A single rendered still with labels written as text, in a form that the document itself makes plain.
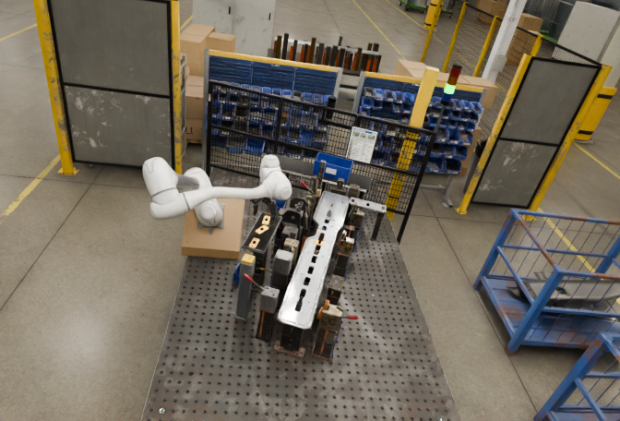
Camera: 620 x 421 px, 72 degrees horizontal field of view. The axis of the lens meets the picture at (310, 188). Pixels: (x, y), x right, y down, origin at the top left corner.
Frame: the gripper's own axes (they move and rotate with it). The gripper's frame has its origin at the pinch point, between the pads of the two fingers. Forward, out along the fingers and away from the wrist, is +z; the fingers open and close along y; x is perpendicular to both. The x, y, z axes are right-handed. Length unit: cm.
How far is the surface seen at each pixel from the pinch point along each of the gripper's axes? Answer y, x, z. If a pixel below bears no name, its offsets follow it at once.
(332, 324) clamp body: 66, -15, 27
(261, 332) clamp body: 32, -30, 49
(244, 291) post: 13.6, -26.6, 31.8
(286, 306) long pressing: 41, -23, 25
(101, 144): -278, 58, 85
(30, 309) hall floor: -144, -84, 125
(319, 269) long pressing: 37.0, 13.7, 25.1
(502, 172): 77, 353, 63
